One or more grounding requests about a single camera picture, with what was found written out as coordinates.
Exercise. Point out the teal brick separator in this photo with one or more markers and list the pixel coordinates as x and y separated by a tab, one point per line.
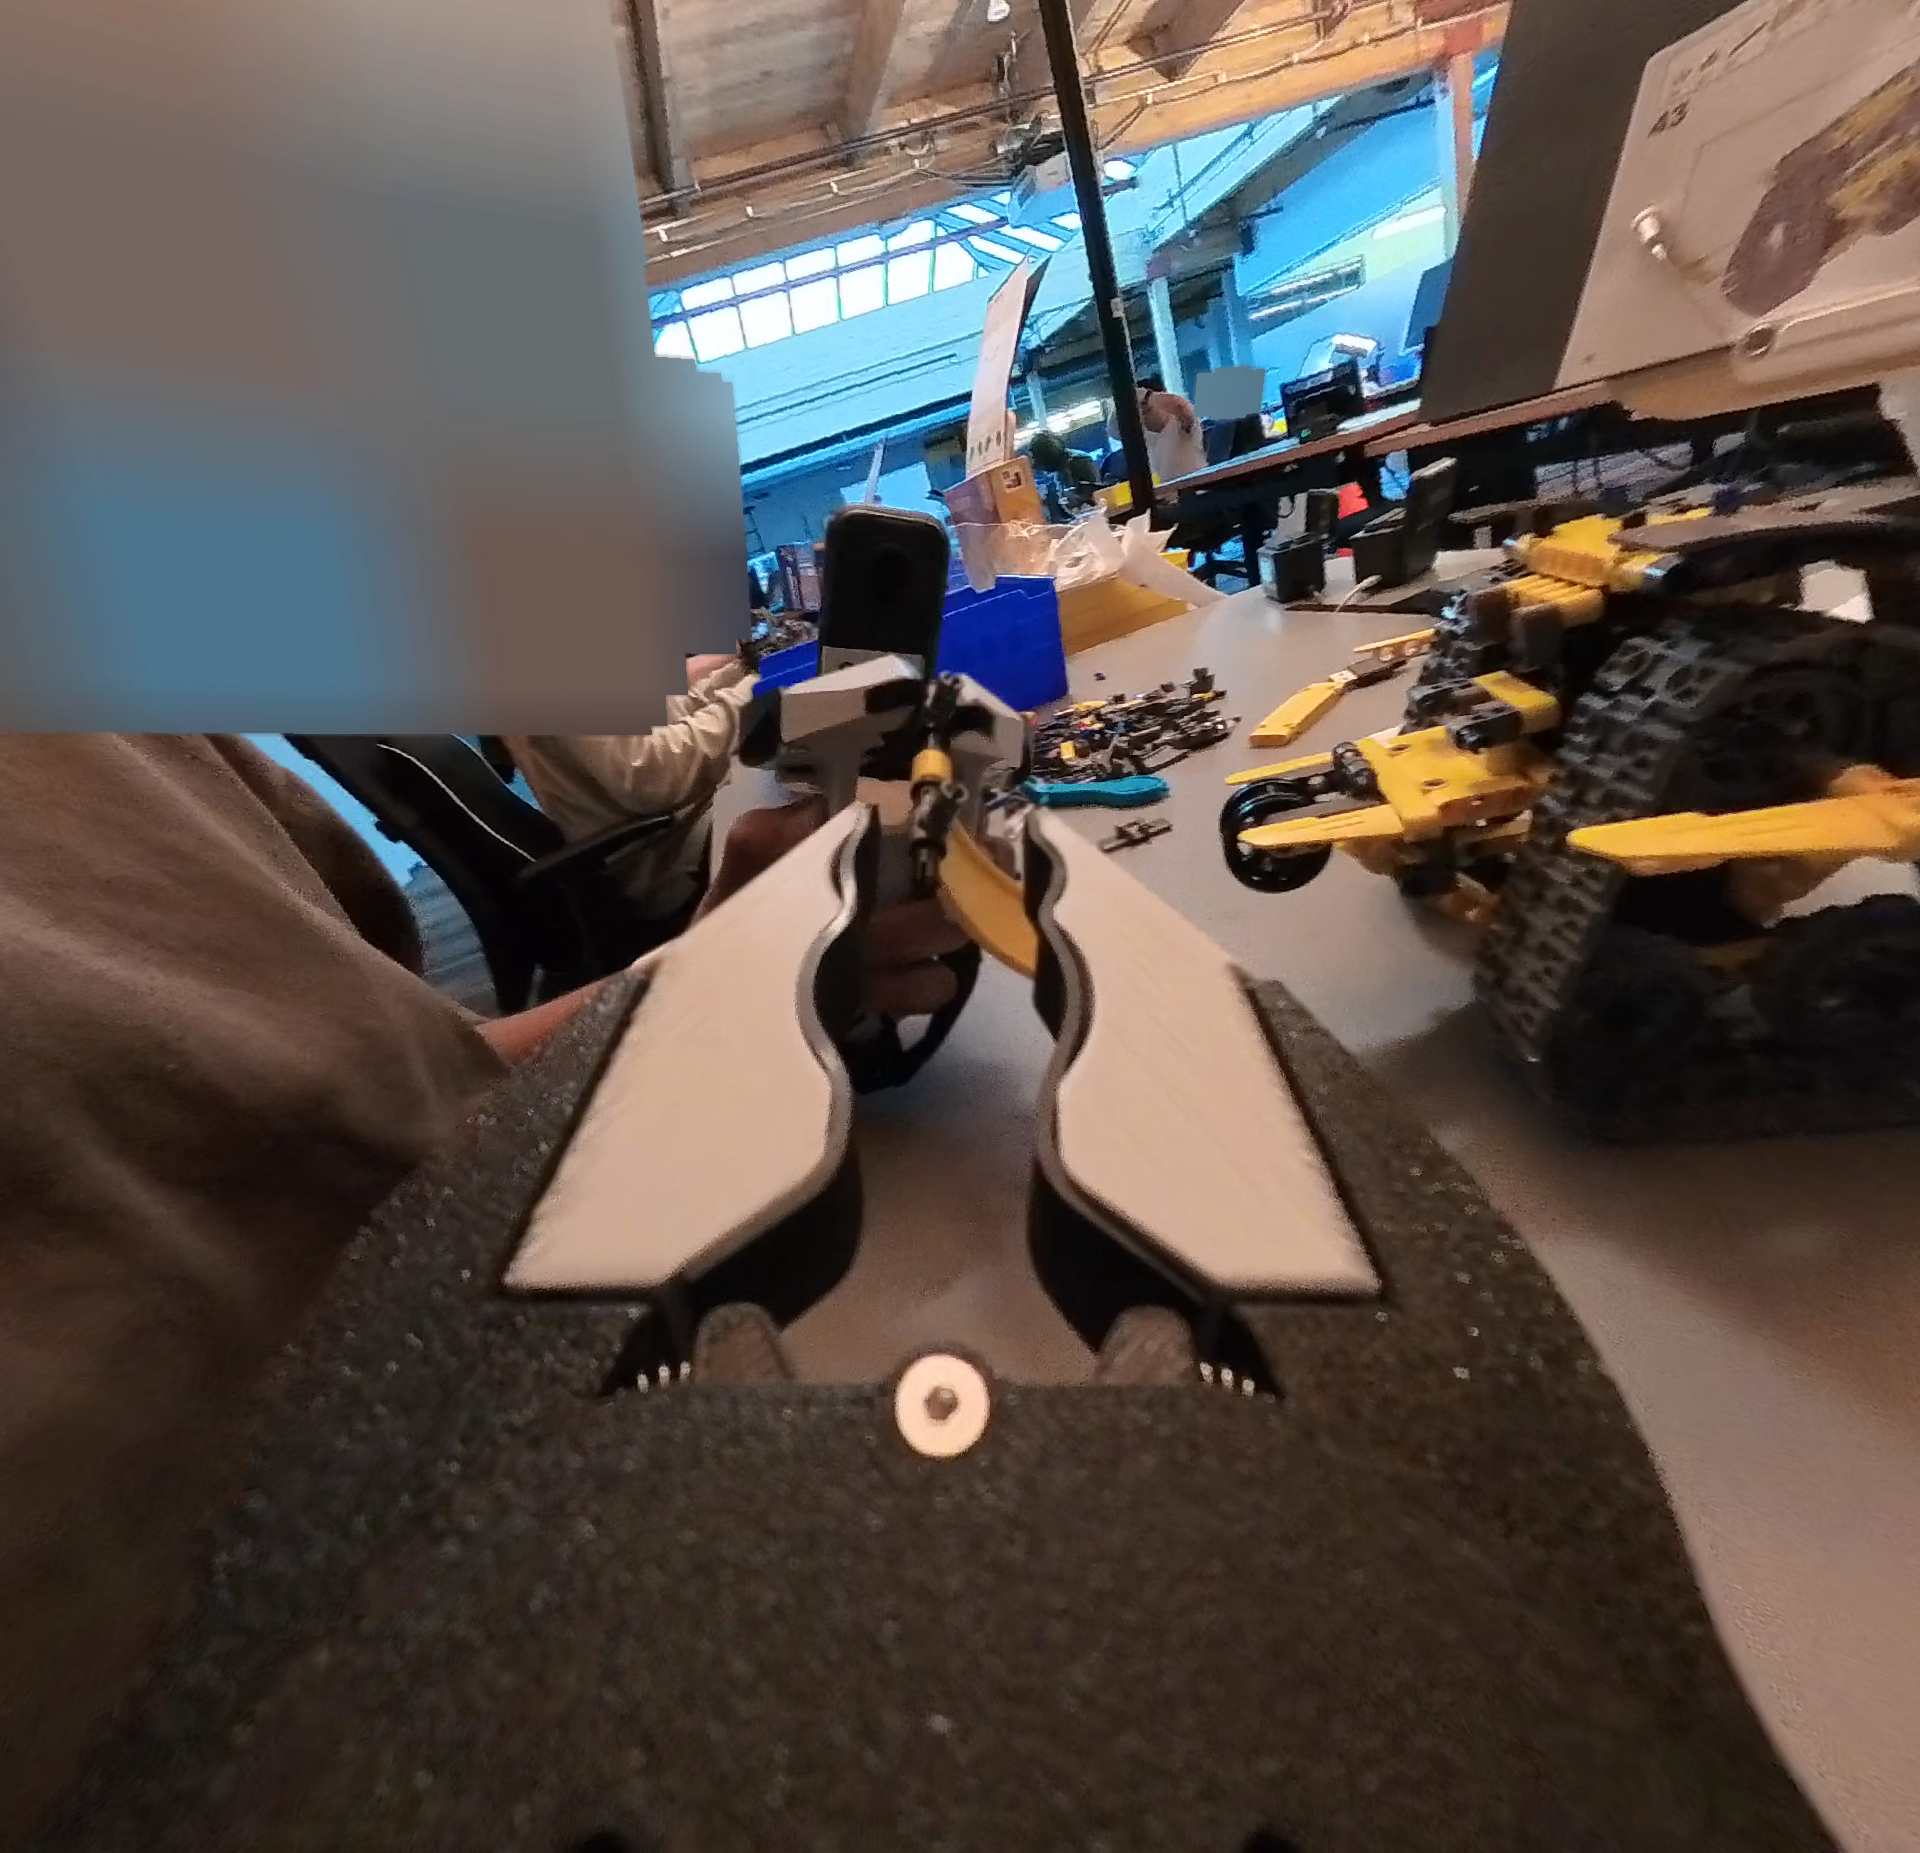
1102	790

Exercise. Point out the yellow curved brick panel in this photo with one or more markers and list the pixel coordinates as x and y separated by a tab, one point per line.
990	900

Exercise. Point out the blue plastic bin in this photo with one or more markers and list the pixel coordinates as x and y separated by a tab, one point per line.
900	670

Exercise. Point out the clear plastic bags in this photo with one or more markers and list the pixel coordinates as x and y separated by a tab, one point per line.
1080	547

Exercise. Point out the yellow tracked brick vehicle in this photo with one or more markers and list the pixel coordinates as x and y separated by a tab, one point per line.
1650	773

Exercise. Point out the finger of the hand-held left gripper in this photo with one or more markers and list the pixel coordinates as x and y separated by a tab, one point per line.
840	707
997	735

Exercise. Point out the small black brick part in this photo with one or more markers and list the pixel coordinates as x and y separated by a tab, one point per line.
1135	833

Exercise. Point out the person's left forearm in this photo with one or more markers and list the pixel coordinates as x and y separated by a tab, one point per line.
541	1029

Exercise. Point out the black metal pole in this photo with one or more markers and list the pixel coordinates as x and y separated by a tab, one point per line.
1089	232

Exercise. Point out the yellow plastic bin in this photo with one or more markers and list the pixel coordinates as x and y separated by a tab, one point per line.
1118	607

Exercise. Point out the white paper sign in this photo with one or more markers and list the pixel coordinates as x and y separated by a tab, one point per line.
1003	370

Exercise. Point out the white book stand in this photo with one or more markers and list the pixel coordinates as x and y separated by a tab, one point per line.
1824	349

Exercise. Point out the cardboard box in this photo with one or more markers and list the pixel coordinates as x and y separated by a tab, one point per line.
997	494

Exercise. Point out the pile of black brick parts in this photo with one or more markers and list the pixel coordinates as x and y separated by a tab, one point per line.
1139	721

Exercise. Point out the long yellow brick piece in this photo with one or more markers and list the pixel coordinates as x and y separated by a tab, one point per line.
1305	711

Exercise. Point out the instruction booklet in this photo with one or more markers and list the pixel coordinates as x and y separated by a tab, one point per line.
1800	114

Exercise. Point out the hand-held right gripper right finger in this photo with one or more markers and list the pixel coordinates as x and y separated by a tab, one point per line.
1202	1132

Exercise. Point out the black office chair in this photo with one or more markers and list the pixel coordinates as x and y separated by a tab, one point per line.
450	833

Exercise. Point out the person's left hand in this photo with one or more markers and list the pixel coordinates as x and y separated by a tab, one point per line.
764	857

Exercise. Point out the black board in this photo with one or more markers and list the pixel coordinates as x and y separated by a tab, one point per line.
1545	157

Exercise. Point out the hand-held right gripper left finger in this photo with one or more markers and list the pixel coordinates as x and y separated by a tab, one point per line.
704	1103

